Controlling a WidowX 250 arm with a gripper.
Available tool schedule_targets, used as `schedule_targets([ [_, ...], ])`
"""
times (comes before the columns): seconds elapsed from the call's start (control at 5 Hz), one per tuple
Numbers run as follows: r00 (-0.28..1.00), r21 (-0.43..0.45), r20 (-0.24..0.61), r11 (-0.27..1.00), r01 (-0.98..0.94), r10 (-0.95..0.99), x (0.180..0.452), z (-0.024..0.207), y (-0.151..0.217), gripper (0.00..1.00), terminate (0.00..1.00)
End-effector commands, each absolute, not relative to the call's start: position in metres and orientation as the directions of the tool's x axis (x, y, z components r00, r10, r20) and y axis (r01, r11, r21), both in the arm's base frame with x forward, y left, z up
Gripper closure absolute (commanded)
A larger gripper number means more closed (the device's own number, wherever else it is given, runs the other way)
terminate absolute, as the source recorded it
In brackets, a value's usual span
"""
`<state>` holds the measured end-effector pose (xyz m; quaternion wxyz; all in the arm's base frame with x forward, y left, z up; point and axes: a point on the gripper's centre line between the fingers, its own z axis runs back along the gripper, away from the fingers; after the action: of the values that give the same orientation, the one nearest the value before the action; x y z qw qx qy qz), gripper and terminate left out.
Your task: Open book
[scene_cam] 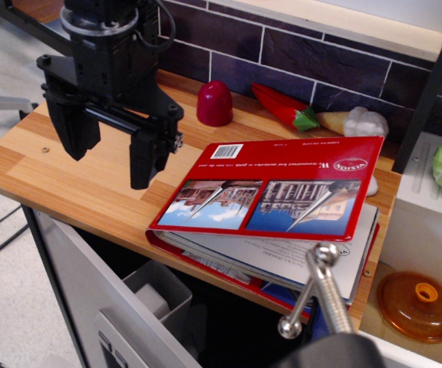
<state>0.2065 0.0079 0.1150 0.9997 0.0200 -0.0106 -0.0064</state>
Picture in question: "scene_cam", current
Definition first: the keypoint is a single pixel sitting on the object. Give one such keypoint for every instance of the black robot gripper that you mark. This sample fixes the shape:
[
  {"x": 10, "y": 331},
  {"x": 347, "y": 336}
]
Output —
[{"x": 110, "y": 77}]

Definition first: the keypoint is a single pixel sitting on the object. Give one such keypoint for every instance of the red hardcover photo book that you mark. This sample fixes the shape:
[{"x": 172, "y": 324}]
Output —
[{"x": 258, "y": 207}]

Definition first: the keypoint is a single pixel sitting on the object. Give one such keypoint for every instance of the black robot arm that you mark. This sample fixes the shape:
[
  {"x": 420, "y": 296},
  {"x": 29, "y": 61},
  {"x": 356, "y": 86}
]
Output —
[{"x": 111, "y": 78}]

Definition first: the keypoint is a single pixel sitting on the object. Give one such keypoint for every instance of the dark red plastic dome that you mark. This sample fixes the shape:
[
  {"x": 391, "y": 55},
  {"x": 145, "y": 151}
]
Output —
[{"x": 214, "y": 104}]

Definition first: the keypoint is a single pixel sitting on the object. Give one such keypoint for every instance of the grey plastic bin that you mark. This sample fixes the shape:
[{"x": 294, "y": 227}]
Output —
[{"x": 163, "y": 293}]

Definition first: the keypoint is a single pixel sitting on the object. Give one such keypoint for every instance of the red toy chili pepper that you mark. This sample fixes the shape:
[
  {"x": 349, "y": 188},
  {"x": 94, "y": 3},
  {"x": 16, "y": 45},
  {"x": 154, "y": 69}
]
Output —
[{"x": 293, "y": 113}]

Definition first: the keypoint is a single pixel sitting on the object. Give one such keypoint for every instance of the grey cabinet door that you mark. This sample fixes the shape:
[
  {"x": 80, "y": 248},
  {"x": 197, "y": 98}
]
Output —
[{"x": 111, "y": 326}]

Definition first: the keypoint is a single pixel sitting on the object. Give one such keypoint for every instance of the toy ice cream cone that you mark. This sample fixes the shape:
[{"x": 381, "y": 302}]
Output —
[{"x": 358, "y": 122}]

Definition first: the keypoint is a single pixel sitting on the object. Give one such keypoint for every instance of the orange transparent pot lid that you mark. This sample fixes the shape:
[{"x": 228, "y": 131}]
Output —
[{"x": 412, "y": 304}]

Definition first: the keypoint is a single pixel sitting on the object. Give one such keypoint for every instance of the black metal shelf post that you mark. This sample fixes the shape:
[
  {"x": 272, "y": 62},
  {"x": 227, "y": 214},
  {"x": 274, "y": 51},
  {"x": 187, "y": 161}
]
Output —
[{"x": 420, "y": 116}]

